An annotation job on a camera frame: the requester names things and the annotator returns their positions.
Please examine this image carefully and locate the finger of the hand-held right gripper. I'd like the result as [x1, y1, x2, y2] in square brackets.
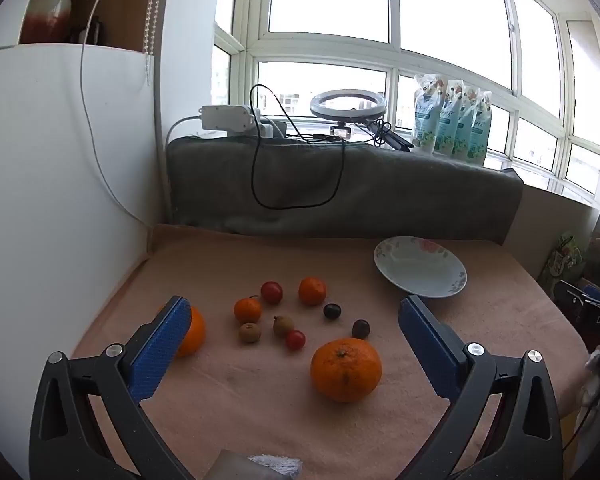
[554, 280, 600, 313]

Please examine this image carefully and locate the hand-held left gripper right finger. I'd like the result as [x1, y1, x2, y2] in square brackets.
[398, 295, 566, 480]

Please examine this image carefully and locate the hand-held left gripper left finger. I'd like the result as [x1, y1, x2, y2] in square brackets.
[28, 296, 196, 480]

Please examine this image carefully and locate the smooth large orange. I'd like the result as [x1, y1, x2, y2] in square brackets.
[157, 304, 207, 359]

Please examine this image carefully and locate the floral white plate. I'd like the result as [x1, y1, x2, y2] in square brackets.
[373, 236, 468, 300]

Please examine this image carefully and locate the bumpy large orange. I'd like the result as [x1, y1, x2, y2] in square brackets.
[310, 338, 383, 403]

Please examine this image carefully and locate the small mandarin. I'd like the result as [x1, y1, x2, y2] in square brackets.
[298, 276, 328, 307]
[233, 296, 263, 324]

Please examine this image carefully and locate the person's right hand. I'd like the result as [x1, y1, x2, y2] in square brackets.
[581, 341, 600, 411]

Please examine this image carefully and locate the green printed carton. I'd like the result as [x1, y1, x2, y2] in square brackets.
[539, 232, 587, 292]

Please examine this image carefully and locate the pink blanket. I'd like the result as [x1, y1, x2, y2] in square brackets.
[72, 222, 593, 480]

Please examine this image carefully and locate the grey white cloth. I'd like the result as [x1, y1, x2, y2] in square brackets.
[215, 450, 303, 480]

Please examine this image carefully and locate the grey cushion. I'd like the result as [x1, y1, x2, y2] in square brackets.
[166, 135, 525, 247]

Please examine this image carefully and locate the floral refill pouch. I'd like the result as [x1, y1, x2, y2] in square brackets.
[437, 80, 464, 157]
[411, 74, 448, 154]
[455, 85, 481, 162]
[472, 91, 494, 166]

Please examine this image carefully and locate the white power strip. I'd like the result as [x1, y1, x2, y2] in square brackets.
[200, 104, 256, 133]

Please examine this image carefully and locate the wooden shelf unit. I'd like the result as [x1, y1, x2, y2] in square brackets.
[17, 0, 173, 53]

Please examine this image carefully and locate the red white vase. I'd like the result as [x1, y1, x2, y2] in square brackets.
[20, 0, 76, 45]

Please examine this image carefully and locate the black cable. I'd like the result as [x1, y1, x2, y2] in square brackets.
[250, 84, 346, 210]

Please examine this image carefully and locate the white power strip cable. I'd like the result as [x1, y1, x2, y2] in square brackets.
[152, 114, 204, 221]

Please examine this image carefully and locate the black ring light mount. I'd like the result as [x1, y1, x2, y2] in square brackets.
[312, 121, 414, 152]

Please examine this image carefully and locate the white ring light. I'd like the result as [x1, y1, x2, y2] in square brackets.
[309, 89, 390, 125]

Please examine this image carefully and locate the thin white cable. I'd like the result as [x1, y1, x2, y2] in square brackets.
[79, 0, 155, 227]

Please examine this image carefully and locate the white window frame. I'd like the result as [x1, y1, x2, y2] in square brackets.
[212, 0, 600, 206]

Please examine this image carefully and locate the white bead cord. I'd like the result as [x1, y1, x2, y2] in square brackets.
[142, 0, 168, 86]

